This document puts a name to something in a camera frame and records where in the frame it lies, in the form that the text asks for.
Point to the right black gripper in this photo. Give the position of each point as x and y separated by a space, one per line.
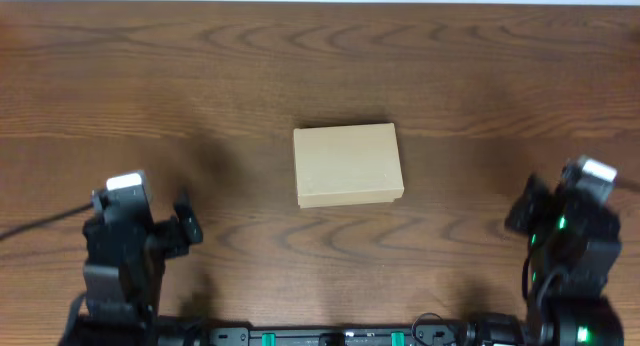
542 206

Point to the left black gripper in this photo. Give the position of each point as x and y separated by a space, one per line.
163 232

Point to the cardboard box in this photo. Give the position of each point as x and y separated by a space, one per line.
347 165

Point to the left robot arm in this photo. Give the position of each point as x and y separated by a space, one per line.
127 254

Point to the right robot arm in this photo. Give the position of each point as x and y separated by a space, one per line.
573 244

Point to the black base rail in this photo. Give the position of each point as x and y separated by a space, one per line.
437 334

